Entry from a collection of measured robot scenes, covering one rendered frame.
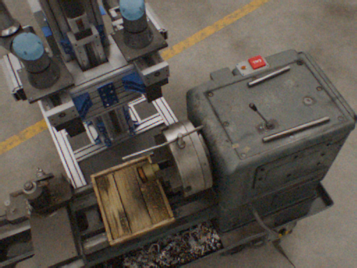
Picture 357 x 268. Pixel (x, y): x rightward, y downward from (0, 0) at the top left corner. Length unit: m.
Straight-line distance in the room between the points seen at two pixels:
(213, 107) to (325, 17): 2.51
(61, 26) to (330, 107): 1.27
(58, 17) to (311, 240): 2.01
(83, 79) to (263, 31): 2.12
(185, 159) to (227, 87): 0.37
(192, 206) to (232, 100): 0.53
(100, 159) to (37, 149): 0.64
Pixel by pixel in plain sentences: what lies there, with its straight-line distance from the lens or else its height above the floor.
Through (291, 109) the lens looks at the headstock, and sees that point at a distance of 1.67.
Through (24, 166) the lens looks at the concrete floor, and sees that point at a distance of 3.21.
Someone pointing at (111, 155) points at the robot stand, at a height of 0.21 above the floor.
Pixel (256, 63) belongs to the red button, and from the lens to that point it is 1.78.
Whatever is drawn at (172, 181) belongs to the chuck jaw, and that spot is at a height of 1.11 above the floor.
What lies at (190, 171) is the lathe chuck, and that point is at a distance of 1.57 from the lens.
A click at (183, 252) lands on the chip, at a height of 0.59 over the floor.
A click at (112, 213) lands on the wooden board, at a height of 0.88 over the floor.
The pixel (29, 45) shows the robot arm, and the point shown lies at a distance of 1.85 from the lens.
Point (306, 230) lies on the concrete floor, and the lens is 2.80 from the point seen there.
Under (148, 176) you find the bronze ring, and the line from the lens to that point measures 1.66.
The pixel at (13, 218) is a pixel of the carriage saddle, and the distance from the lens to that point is 1.98.
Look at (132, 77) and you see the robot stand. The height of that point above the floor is 1.03.
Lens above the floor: 2.59
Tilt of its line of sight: 58 degrees down
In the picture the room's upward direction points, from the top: 6 degrees counter-clockwise
